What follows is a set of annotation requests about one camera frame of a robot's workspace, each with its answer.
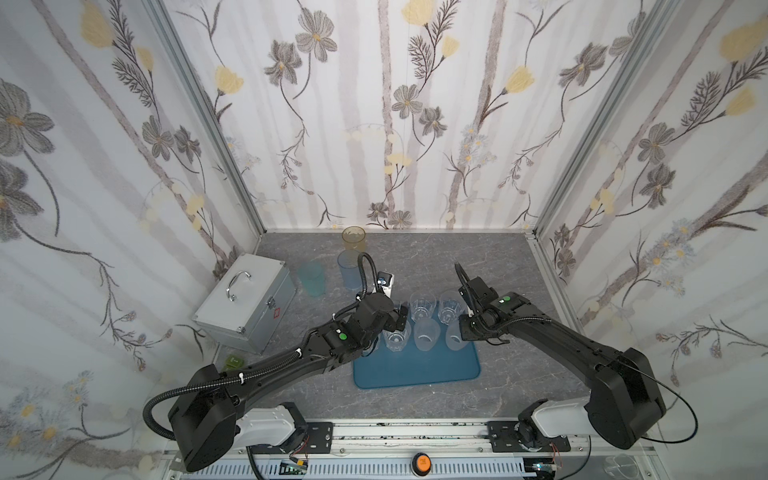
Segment clear ribbed glass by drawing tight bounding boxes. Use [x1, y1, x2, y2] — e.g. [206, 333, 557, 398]
[382, 324, 412, 353]
[409, 291, 437, 323]
[438, 290, 467, 325]

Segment frosted plastic cup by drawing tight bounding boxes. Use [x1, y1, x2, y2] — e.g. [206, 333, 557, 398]
[413, 318, 441, 352]
[445, 320, 468, 351]

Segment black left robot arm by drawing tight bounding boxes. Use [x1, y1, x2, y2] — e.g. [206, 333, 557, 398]
[142, 253, 407, 472]

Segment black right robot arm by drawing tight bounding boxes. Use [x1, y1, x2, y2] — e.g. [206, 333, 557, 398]
[454, 263, 668, 451]

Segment teal plastic tray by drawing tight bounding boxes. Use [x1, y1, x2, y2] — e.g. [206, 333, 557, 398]
[353, 325, 481, 390]

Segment blue plastic cup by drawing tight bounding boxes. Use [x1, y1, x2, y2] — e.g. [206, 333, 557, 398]
[337, 249, 362, 292]

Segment green plastic cup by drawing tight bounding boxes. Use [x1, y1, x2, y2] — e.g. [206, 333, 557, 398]
[298, 261, 326, 297]

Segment yellow plastic cup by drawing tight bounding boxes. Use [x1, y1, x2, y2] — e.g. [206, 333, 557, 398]
[341, 226, 367, 257]

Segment silver metal case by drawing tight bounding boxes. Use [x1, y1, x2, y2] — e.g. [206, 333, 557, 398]
[193, 254, 296, 353]

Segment orange emergency button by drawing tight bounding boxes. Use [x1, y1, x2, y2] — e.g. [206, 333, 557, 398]
[411, 452, 433, 477]

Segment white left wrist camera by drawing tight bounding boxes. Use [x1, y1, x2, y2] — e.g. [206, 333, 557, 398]
[376, 271, 394, 297]

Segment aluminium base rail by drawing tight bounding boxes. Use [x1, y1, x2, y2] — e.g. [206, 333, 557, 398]
[164, 418, 670, 479]

